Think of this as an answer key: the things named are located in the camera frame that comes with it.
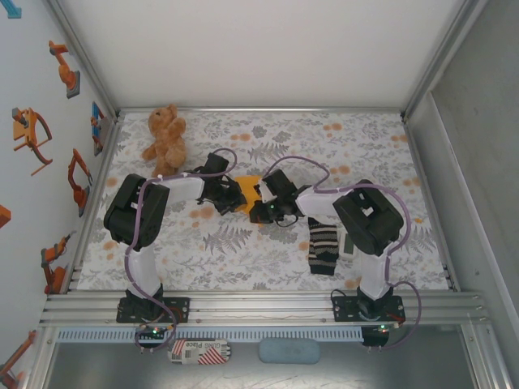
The aluminium frame post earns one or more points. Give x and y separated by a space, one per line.
442 56
83 56

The black beige striped sock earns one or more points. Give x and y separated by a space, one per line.
322 247

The orange tool wall sticker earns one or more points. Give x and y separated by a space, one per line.
16 360

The blue arrow wall sticker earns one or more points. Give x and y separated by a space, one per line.
12 10

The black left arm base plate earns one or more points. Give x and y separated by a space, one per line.
180 310

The orange paper sheet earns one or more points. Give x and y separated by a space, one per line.
248 190

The floral patterned table mat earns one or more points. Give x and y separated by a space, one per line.
243 251

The red white striped pouch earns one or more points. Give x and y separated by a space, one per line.
202 352

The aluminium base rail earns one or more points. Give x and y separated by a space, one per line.
263 314

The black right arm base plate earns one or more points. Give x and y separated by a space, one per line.
342 310

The orange claw gripper wall sticker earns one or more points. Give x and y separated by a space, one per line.
28 135

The blue orange machine wall sticker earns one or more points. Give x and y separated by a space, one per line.
97 129

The brown teddy bear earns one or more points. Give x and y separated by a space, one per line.
166 138

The orange block wall sticker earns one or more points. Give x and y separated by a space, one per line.
4 216

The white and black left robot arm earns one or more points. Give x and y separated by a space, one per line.
134 219

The blue grey oval sponge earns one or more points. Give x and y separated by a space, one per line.
288 351

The aluminium crossbar behind mat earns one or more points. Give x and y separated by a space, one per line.
263 109

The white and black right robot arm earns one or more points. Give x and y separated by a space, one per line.
369 219

